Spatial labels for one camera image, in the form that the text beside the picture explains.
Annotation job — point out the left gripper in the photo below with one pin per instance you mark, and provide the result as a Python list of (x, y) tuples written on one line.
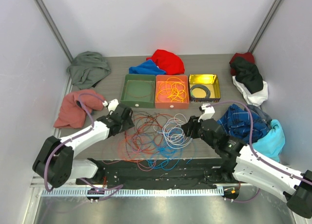
[(128, 124)]

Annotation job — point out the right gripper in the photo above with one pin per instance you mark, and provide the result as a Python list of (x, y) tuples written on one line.
[(192, 124)]

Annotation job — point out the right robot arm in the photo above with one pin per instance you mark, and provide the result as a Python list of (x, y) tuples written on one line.
[(249, 166)]

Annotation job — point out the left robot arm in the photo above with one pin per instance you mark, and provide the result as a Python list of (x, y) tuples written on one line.
[(56, 162)]

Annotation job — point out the green drawer box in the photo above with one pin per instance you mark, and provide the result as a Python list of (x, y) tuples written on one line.
[(139, 91)]

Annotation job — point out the salmon drawer box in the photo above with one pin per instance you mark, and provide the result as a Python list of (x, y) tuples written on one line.
[(172, 92)]

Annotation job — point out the blue plaid cloth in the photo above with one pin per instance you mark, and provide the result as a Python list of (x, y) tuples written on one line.
[(237, 122)]

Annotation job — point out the dusty pink cloth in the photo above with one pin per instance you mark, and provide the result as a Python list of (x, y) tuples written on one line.
[(71, 113)]

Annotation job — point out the white cloth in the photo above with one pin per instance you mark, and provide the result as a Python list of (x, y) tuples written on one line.
[(255, 99)]

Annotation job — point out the grey denim cloth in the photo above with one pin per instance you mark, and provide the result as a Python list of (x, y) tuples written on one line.
[(260, 113)]

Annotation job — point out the black cloth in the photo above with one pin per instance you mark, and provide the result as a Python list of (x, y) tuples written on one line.
[(248, 74)]

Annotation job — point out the cyan cloth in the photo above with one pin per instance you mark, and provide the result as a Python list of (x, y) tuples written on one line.
[(272, 143)]

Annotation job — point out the dark red cloth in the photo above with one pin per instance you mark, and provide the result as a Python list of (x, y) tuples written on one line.
[(247, 56)]

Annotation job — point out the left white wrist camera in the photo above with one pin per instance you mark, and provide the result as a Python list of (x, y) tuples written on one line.
[(111, 105)]

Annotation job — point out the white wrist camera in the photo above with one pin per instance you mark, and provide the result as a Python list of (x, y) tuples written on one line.
[(207, 111), (111, 105)]

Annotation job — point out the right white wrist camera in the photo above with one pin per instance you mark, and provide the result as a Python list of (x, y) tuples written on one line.
[(207, 111)]

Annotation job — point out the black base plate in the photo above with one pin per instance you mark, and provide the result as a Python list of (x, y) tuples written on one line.
[(168, 174)]

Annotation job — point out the slotted cable duct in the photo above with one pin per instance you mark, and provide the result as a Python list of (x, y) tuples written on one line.
[(89, 192)]

